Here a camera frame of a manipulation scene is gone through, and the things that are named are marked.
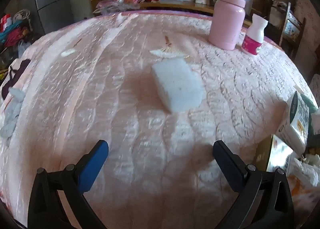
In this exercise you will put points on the white sponge block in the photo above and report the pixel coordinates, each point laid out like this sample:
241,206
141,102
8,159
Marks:
177,83

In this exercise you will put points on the green white milk carton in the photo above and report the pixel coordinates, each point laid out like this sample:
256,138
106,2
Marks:
295,121

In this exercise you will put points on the dark wooden rack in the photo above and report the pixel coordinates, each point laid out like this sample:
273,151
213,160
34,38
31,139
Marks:
287,18

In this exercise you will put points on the white plastic bag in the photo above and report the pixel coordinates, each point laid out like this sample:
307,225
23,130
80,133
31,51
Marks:
303,171

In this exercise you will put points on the pink insulated bottle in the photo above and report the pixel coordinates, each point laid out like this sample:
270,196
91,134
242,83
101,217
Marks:
225,23

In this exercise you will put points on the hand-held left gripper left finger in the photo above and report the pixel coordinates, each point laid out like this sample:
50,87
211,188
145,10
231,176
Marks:
93,166

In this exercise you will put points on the pile of colourful cloths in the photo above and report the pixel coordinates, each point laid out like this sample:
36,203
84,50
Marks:
12,33

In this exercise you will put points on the pink quilted table cover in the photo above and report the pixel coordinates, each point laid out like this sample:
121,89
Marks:
100,94

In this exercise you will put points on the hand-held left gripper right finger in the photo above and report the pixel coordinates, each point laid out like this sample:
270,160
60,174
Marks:
228,166

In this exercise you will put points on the artificial flower bouquet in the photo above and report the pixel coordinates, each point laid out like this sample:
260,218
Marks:
117,1

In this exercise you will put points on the floral printed box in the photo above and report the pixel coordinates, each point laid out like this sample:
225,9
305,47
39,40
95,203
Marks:
292,27

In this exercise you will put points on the white bottle pink label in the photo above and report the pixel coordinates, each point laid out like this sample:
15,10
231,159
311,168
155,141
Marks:
253,41

